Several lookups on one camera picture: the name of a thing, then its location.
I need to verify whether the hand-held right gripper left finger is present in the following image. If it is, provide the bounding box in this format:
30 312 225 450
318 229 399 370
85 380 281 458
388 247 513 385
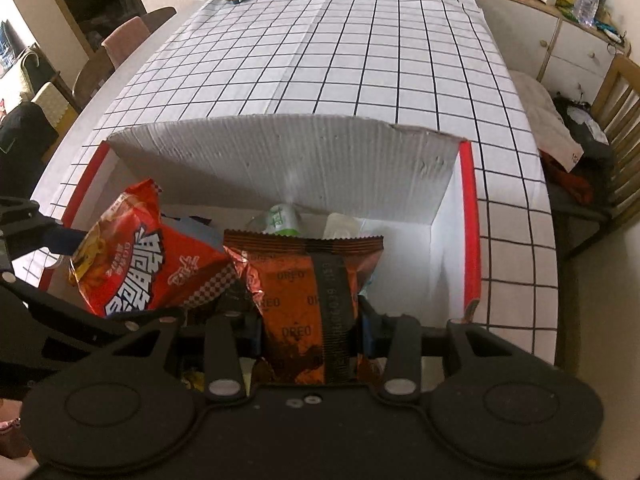
100 312 263 403

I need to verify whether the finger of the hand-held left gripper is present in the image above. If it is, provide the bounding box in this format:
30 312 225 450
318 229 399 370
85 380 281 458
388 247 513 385
0 198 87 262
0 271 185 350

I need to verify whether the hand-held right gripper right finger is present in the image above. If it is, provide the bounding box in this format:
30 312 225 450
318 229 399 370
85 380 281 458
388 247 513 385
359 304 506 403

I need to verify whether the brown orange snack packet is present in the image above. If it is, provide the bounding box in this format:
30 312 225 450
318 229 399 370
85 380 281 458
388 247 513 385
222 229 385 386

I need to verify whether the red snack packet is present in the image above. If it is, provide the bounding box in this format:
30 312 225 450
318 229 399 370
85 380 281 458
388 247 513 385
67 178 241 318

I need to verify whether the green snack packet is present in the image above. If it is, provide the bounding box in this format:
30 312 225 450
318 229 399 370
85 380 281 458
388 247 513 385
247 202 303 237

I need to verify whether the person's left hand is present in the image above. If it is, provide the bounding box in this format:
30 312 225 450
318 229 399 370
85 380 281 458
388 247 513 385
0 400 32 461

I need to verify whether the black cloth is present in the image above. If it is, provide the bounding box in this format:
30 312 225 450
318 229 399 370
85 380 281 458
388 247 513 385
0 102 61 181

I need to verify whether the yellow stool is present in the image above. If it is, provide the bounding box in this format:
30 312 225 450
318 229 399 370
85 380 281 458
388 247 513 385
30 81 78 126

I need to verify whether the dark wooden chair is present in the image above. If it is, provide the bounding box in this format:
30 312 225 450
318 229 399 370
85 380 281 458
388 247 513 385
72 6 177 106

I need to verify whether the pink cloth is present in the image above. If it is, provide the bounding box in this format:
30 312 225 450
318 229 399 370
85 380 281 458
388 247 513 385
101 16 151 68

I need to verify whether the dark bookshelf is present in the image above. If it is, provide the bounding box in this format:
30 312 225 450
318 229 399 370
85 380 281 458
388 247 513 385
35 0 148 56

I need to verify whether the dark red cloth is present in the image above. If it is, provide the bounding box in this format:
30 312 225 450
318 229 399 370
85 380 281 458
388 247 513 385
540 152 596 206

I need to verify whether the white black checkered tablecloth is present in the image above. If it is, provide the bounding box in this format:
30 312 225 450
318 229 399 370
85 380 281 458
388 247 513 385
27 0 558 366

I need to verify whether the white cloth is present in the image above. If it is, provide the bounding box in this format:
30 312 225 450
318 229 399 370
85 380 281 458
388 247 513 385
507 70 583 166

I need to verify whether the black bag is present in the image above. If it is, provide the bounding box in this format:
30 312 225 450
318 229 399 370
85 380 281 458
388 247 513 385
552 97 616 161

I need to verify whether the light wooden slatted chair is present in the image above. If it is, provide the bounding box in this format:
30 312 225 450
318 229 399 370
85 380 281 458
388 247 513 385
557 54 640 261

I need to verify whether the white cabinet with wooden top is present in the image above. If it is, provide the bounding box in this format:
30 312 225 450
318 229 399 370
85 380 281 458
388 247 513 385
470 0 631 96

